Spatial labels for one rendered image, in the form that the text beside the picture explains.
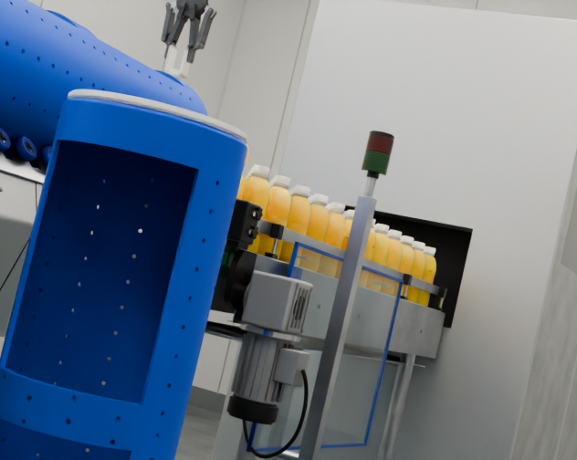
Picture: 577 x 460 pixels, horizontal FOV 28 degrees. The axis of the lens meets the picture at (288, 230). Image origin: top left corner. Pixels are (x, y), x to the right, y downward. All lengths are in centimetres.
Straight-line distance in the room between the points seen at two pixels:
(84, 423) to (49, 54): 70
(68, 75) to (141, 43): 495
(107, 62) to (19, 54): 27
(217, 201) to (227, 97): 607
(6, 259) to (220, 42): 572
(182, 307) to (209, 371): 581
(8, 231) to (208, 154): 50
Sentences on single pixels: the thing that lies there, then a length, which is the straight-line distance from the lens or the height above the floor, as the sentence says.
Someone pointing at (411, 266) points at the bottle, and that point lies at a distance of 370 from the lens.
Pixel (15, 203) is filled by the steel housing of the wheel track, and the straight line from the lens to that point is 201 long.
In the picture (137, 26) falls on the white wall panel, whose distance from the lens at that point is 695.
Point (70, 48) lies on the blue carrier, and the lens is 208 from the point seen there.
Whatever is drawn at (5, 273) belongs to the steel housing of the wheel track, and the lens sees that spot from 206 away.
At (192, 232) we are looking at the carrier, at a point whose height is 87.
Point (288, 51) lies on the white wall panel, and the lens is 758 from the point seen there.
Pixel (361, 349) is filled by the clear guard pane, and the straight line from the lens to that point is 322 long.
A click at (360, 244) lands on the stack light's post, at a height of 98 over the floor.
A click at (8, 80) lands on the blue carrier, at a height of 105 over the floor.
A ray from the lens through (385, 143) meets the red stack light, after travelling 278.
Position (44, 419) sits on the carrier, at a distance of 162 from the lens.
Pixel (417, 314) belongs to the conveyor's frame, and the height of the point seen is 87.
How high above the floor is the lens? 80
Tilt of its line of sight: 4 degrees up
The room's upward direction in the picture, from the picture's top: 13 degrees clockwise
